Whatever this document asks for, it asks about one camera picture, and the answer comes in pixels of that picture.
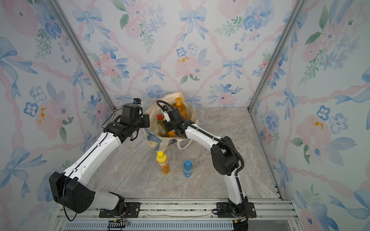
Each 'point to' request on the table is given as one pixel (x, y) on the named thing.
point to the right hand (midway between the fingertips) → (168, 119)
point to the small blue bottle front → (188, 169)
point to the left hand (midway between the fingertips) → (147, 116)
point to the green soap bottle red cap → (162, 130)
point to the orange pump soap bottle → (181, 108)
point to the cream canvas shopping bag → (152, 138)
